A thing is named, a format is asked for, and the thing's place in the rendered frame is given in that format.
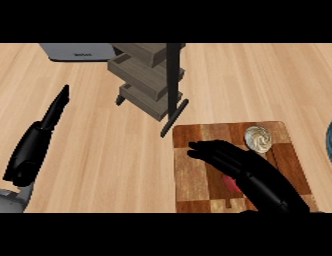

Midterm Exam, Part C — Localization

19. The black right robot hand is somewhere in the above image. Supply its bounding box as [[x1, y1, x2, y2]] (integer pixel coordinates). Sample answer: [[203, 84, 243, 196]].
[[185, 139, 311, 214]]

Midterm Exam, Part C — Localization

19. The grey appliance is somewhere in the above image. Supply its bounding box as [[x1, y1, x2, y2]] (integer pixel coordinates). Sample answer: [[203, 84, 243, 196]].
[[38, 43, 118, 63]]

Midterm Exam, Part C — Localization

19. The wooden tiered basket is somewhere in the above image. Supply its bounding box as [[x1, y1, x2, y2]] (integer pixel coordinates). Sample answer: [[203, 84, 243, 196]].
[[106, 43, 190, 138]]

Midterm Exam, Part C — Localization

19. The wooden checkered cutting board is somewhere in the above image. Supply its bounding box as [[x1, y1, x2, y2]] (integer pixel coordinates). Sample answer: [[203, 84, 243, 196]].
[[171, 120, 320, 214]]

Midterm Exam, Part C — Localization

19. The red bell pepper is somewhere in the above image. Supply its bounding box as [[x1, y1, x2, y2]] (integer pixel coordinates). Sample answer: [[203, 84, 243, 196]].
[[221, 174, 243, 194]]

